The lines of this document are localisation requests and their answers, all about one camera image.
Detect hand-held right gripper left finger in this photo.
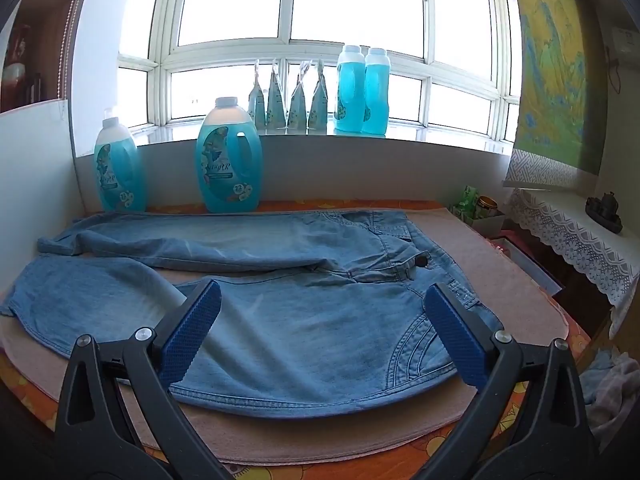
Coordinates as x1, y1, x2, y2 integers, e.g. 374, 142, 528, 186
52, 279, 236, 480

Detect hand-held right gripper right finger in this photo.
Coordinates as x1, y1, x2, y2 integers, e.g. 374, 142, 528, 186
412, 282, 598, 480

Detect blue denim pants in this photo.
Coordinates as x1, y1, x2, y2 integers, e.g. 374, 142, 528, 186
0, 210, 506, 420

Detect beige mat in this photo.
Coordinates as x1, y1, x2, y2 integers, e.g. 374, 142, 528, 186
0, 205, 576, 466

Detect white box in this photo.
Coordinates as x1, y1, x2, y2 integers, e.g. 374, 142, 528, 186
465, 212, 506, 238

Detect dark wooden cabinet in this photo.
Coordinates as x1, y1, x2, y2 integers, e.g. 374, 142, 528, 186
542, 240, 640, 356

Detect white lace cloth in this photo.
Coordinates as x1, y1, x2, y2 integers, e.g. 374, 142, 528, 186
507, 187, 640, 306

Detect orange floral sheet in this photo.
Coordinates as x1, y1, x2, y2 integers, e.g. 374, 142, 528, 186
0, 199, 593, 480

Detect large blue detergent jug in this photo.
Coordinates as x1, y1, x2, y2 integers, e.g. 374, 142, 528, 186
196, 96, 263, 214

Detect pile of light clothes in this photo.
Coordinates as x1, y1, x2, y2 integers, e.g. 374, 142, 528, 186
580, 347, 640, 441

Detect slim blue detergent bottle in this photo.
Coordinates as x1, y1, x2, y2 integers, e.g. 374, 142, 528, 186
94, 109, 147, 212

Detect dark teapot set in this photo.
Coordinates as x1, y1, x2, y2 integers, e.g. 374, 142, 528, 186
585, 191, 623, 235

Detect detergent refill pouch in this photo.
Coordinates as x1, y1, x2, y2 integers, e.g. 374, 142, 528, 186
247, 60, 268, 131
307, 59, 330, 132
265, 58, 287, 131
286, 61, 308, 133

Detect tall blue detergent bottle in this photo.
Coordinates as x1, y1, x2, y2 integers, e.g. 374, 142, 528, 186
334, 44, 370, 134
362, 47, 391, 136

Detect wooden shelf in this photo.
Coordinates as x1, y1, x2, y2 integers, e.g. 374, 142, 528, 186
0, 0, 96, 113

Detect landscape wall scroll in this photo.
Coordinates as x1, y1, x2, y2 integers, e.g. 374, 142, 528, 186
502, 0, 593, 191

